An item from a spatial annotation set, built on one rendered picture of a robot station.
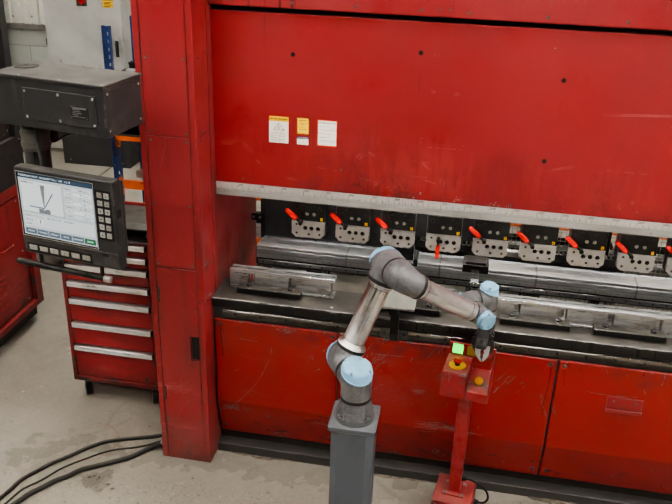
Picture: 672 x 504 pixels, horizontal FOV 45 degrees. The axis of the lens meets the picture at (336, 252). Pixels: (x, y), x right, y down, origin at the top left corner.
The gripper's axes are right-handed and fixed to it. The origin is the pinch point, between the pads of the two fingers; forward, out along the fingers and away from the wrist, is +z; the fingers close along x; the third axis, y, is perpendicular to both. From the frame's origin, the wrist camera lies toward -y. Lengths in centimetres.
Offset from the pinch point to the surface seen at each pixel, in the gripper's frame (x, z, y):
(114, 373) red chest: 194, 66, 16
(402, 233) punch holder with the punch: 42, -38, 28
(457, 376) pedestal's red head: 8.4, 6.5, -5.7
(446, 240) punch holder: 23, -37, 31
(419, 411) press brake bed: 27, 45, 12
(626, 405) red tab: -62, 28, 25
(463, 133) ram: 21, -84, 36
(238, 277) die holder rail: 117, -8, 18
